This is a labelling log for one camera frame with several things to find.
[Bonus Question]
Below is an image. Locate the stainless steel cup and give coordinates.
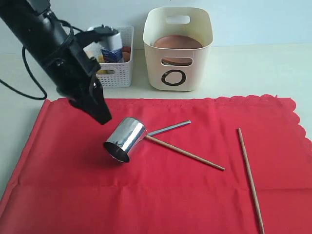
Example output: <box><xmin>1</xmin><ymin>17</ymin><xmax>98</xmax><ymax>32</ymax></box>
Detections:
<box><xmin>103</xmin><ymin>117</ymin><xmax>147</xmax><ymax>163</ymax></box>

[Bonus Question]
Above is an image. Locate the white perforated plastic basket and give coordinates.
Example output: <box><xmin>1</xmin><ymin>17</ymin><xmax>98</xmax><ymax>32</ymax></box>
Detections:
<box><xmin>84</xmin><ymin>26</ymin><xmax>134</xmax><ymax>88</ymax></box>

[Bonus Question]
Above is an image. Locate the yellow cheese wedge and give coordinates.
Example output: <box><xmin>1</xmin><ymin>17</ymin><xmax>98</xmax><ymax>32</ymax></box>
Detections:
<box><xmin>97</xmin><ymin>55</ymin><xmax>108</xmax><ymax>75</ymax></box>

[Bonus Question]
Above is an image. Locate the wooden chopstick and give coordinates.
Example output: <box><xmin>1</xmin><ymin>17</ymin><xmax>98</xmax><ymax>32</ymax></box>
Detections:
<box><xmin>237</xmin><ymin>128</ymin><xmax>265</xmax><ymax>234</ymax></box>
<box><xmin>145</xmin><ymin>136</ymin><xmax>225</xmax><ymax>171</ymax></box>

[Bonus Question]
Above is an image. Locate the red sausage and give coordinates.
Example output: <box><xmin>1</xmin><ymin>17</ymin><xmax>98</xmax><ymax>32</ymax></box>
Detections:
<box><xmin>122</xmin><ymin>46</ymin><xmax>131</xmax><ymax>54</ymax></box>

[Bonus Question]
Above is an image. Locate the red cloth table mat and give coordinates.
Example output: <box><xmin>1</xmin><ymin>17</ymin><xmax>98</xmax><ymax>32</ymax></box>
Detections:
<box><xmin>0</xmin><ymin>95</ymin><xmax>312</xmax><ymax>234</ymax></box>

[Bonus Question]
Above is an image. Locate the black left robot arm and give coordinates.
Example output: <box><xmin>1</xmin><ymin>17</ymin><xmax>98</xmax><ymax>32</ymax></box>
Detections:
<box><xmin>0</xmin><ymin>0</ymin><xmax>117</xmax><ymax>124</ymax></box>

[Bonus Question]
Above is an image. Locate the brown clay plate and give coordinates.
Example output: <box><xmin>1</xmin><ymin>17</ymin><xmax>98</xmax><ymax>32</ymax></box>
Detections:
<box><xmin>153</xmin><ymin>35</ymin><xmax>202</xmax><ymax>66</ymax></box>

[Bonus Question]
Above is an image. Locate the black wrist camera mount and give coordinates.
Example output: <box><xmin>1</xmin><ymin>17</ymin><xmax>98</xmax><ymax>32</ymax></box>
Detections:
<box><xmin>75</xmin><ymin>25</ymin><xmax>122</xmax><ymax>51</ymax></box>

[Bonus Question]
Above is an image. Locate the orange fried chicken nugget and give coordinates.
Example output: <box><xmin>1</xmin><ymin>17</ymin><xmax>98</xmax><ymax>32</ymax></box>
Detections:
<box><xmin>122</xmin><ymin>52</ymin><xmax>131</xmax><ymax>62</ymax></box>

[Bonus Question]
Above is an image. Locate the blue white milk carton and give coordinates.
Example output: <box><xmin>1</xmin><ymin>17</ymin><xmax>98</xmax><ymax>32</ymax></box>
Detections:
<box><xmin>101</xmin><ymin>48</ymin><xmax>124</xmax><ymax>63</ymax></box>

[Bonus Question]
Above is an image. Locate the table knife steel blade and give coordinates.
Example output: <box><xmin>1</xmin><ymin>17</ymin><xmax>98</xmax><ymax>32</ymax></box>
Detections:
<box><xmin>148</xmin><ymin>120</ymin><xmax>191</xmax><ymax>137</ymax></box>

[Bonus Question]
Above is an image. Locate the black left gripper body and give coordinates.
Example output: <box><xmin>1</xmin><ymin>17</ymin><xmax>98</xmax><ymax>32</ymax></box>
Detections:
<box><xmin>41</xmin><ymin>41</ymin><xmax>104</xmax><ymax>107</ymax></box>

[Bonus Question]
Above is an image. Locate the cream plastic bin black circle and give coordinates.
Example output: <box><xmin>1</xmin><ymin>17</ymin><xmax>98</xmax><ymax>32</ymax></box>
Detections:
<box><xmin>143</xmin><ymin>7</ymin><xmax>213</xmax><ymax>91</ymax></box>

